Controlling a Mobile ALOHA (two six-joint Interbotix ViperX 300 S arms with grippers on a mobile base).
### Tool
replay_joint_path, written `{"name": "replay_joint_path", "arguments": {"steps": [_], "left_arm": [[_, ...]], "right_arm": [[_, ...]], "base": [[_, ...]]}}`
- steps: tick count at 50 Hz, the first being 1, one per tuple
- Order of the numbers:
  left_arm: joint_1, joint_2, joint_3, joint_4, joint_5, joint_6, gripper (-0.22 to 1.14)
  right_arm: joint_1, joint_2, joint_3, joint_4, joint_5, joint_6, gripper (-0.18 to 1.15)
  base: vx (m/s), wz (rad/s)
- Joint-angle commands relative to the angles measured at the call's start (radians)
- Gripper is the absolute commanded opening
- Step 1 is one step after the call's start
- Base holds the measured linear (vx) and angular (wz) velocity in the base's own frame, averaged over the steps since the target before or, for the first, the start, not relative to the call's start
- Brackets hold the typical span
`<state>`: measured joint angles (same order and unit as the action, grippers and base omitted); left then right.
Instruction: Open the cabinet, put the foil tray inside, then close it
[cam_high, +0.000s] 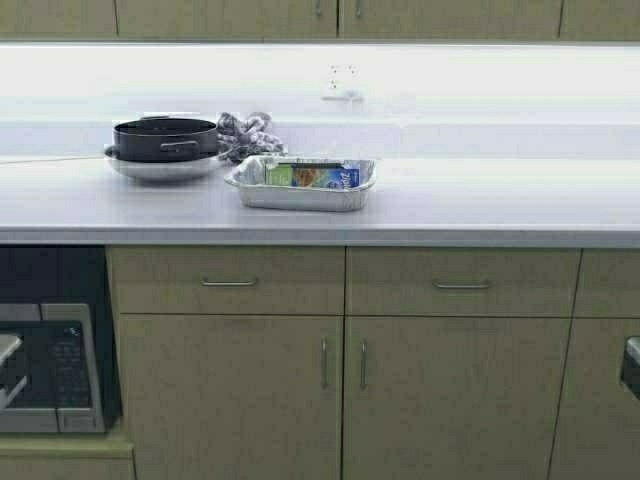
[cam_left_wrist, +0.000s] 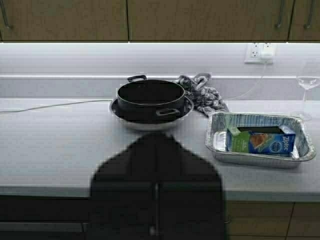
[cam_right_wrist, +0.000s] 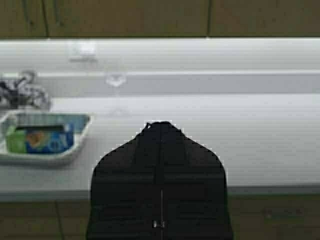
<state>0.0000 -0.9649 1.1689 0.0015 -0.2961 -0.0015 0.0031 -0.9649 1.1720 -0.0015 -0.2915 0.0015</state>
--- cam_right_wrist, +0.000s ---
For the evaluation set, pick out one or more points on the grey patterned dish towel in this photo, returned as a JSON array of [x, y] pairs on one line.
[[22, 91]]

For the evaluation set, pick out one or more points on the upper far left cabinet door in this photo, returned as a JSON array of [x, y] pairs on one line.
[[22, 19]]

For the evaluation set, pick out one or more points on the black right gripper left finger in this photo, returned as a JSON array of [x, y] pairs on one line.
[[124, 199]]

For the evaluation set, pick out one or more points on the Ziploc bag box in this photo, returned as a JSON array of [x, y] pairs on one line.
[[40, 139]]

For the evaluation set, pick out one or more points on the cabinet door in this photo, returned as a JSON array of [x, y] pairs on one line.
[[265, 18], [22, 19], [126, 18]]

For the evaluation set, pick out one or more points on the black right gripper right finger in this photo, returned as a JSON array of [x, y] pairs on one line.
[[194, 189]]

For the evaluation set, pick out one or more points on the white wall outlet plate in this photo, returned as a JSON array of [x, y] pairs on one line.
[[82, 51]]

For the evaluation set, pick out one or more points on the aluminium foil tray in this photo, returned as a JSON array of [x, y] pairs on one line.
[[81, 122]]

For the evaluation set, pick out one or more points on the upper right cabinet door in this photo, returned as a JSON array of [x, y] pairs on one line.
[[265, 18]]

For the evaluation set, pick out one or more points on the clear wine glass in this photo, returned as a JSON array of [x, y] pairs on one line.
[[116, 79]]

